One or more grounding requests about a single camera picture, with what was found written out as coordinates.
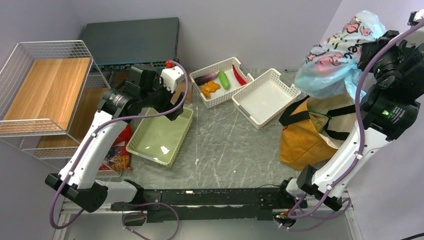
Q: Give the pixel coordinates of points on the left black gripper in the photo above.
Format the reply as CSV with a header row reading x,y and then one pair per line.
x,y
168,107

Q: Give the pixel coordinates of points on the blue printed plastic grocery bag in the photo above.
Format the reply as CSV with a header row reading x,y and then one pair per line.
x,y
331,67

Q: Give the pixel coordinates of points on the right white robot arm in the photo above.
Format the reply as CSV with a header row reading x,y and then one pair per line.
x,y
361,88

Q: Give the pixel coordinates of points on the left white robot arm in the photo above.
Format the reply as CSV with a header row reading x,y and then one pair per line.
x,y
77,180

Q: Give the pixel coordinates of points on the light green plastic basket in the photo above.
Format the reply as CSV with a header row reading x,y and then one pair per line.
x,y
159,139

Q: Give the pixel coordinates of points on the purple toy eggplant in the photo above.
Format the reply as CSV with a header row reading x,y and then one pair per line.
x,y
202,80

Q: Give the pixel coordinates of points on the orange toy ginger root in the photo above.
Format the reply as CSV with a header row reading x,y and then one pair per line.
x,y
208,88

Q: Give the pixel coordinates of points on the white basket with vegetables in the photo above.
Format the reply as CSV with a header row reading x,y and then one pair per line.
x,y
221,95

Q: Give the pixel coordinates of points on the red snack packet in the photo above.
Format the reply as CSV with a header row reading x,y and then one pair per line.
x,y
118,158

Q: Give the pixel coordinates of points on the green toy cucumber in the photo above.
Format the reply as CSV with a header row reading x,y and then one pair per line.
x,y
224,80

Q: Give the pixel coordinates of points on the red toy chili pepper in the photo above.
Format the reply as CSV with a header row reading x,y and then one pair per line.
x,y
238,77

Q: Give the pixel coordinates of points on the empty white plastic basket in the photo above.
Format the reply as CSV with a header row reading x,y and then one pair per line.
x,y
265,97

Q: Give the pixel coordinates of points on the yellow canvas tote bag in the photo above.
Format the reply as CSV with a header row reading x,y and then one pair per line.
x,y
314,129

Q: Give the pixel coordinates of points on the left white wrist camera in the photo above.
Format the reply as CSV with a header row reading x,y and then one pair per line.
x,y
171,76

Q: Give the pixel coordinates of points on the white wire shelf rack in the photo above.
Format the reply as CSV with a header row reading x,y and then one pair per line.
x,y
49,91

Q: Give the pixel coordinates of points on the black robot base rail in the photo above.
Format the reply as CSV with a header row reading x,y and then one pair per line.
x,y
161,205

